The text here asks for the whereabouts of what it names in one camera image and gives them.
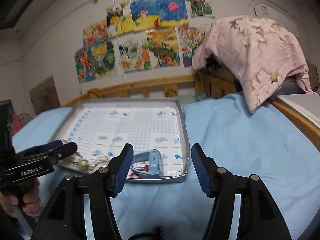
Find group of colourful wall drawings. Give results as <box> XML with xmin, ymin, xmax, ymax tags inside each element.
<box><xmin>74</xmin><ymin>0</ymin><xmax>216</xmax><ymax>84</ymax></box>

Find light blue printed bed sheet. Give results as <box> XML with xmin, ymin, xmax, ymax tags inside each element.
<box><xmin>11</xmin><ymin>91</ymin><xmax>320</xmax><ymax>240</ymax></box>

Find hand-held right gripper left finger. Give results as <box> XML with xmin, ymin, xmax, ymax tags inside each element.
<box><xmin>30</xmin><ymin>144</ymin><xmax>134</xmax><ymax>240</ymax></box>

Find grey storage box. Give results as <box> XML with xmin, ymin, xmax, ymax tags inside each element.
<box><xmin>281</xmin><ymin>76</ymin><xmax>309</xmax><ymax>96</ymax></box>

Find white wall air conditioner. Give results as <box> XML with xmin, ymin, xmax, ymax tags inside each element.
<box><xmin>254</xmin><ymin>3</ymin><xmax>294</xmax><ymax>22</ymax></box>

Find brown hanging jacket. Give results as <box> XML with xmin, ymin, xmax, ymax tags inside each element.
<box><xmin>308</xmin><ymin>62</ymin><xmax>320</xmax><ymax>92</ymax></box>

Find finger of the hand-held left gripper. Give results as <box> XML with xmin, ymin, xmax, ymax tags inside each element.
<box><xmin>16</xmin><ymin>140</ymin><xmax>66</xmax><ymax>158</ymax></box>
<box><xmin>47</xmin><ymin>142</ymin><xmax>78</xmax><ymax>166</ymax></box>

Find white mattress pad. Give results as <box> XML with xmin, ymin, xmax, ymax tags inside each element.
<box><xmin>276</xmin><ymin>92</ymin><xmax>320</xmax><ymax>128</ymax></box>

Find pink floral blanket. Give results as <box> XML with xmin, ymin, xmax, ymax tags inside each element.
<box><xmin>192</xmin><ymin>15</ymin><xmax>313</xmax><ymax>113</ymax></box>

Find round fan grille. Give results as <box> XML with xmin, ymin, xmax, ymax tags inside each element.
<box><xmin>18</xmin><ymin>112</ymin><xmax>35</xmax><ymax>128</ymax></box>

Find red plaid cloth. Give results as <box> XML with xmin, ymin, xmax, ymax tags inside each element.
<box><xmin>11</xmin><ymin>112</ymin><xmax>23</xmax><ymax>136</ymax></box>

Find wooden bed frame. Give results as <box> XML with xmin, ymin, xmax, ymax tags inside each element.
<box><xmin>61</xmin><ymin>66</ymin><xmax>320</xmax><ymax>153</ymax></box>

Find light blue wrist watch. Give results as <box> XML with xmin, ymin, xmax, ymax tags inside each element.
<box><xmin>130</xmin><ymin>149</ymin><xmax>165</xmax><ymax>180</ymax></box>

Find grey tray with grid paper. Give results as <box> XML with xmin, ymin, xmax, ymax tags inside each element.
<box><xmin>51</xmin><ymin>97</ymin><xmax>190</xmax><ymax>184</ymax></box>

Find silver metal rings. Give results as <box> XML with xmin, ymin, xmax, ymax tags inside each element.
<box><xmin>93</xmin><ymin>156</ymin><xmax>112</xmax><ymax>167</ymax></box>

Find brown wooden door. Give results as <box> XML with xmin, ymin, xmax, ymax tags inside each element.
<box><xmin>29</xmin><ymin>76</ymin><xmax>62</xmax><ymax>116</ymax></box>

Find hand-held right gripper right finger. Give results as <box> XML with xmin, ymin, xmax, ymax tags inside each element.
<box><xmin>191</xmin><ymin>143</ymin><xmax>292</xmax><ymax>240</ymax></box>

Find person's left hand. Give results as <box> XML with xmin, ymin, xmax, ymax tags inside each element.
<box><xmin>0</xmin><ymin>177</ymin><xmax>41</xmax><ymax>218</ymax></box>

